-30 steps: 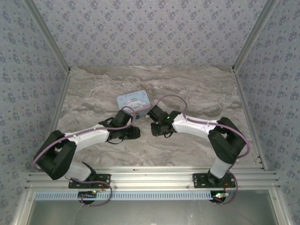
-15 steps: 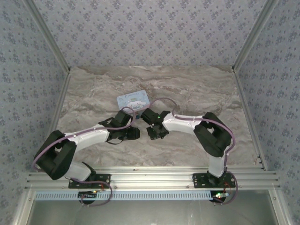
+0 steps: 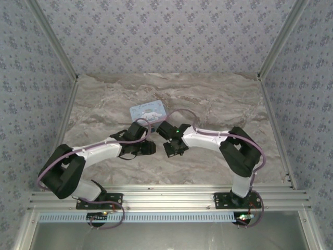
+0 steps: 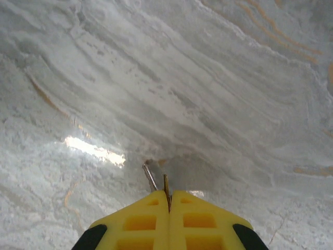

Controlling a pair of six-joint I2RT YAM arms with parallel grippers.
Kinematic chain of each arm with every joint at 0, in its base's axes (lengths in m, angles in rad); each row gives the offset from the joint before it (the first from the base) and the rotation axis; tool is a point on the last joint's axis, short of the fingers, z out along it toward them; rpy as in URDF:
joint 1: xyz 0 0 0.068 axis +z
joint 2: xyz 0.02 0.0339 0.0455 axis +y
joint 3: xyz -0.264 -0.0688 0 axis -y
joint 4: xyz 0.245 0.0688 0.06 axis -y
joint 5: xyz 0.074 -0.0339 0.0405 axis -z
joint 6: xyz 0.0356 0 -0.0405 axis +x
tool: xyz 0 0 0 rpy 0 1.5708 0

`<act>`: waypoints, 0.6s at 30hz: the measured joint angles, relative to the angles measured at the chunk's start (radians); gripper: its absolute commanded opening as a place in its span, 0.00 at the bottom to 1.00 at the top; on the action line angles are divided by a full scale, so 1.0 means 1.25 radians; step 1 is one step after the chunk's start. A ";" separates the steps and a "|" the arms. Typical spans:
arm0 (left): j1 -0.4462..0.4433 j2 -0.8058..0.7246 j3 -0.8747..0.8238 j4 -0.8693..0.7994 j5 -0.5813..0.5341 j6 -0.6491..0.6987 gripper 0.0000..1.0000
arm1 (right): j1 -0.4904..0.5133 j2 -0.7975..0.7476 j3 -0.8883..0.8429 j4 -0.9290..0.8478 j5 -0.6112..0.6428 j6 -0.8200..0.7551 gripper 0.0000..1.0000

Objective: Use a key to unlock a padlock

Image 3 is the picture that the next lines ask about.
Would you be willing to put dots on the light blue cartoon tin box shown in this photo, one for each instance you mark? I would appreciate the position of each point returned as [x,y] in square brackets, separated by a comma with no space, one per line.
[148,112]

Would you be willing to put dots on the aluminium side rail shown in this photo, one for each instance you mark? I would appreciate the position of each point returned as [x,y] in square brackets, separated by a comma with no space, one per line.
[278,135]
[61,130]

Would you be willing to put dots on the aluminium frame post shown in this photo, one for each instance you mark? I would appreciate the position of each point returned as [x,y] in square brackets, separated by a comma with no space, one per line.
[281,44]
[56,44]

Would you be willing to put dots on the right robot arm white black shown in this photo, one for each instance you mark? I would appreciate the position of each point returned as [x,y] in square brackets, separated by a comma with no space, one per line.
[205,140]

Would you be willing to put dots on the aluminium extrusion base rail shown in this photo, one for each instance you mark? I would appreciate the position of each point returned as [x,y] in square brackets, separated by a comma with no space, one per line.
[166,198]

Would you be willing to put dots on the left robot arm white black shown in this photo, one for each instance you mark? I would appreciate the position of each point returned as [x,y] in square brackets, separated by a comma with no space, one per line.
[99,152]

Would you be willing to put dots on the grey metal sheet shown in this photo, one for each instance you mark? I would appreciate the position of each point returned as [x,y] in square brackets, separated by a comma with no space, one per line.
[166,235]

